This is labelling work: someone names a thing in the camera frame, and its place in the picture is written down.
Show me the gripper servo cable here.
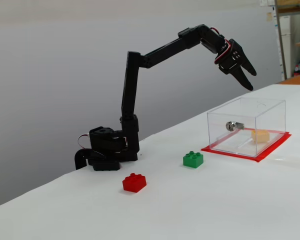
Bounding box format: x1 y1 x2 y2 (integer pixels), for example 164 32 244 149
211 26 233 65

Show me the metal cam lock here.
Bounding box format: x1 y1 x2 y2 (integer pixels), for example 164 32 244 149
225 120 245 132

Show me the orange wooden tabletop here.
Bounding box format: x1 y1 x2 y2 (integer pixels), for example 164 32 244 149
277 74 300 86

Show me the black table clamp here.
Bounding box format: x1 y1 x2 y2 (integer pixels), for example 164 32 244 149
74 148 121 172

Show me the red lego brick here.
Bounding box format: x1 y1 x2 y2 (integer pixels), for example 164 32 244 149
122 172 148 194

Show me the base servo cable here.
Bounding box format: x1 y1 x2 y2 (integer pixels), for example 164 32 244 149
77 133 91 151

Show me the red tape square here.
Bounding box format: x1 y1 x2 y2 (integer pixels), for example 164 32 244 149
200 128 292 163

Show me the white cabinet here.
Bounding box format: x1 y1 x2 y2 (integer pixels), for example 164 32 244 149
278 15 291 76

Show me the transparent plastic box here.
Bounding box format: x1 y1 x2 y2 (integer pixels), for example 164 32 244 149
206 97 287 158

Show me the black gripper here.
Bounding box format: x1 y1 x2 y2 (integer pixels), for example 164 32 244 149
218 38 258 91

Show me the green lego brick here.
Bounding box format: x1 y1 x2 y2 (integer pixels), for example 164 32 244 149
182 150 205 169

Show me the yellow lego brick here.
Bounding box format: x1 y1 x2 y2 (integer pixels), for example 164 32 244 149
251 129 270 144

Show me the metal shelf rack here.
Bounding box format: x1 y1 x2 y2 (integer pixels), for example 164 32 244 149
274 0 300 81

